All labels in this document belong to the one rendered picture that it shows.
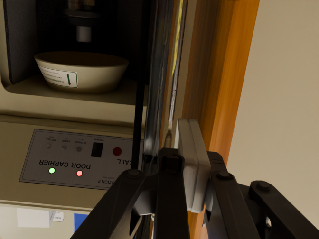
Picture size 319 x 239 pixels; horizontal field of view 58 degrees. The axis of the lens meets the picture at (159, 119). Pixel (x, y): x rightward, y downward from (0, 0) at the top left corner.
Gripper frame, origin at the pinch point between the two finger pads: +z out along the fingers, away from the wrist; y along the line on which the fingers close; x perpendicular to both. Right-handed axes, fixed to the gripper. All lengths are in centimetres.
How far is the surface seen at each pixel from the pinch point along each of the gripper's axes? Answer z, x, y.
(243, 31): 20.7, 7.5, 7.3
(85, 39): 38.8, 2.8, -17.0
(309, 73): 73, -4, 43
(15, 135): 25.4, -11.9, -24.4
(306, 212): 73, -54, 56
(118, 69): 35.5, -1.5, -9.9
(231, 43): 20.7, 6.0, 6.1
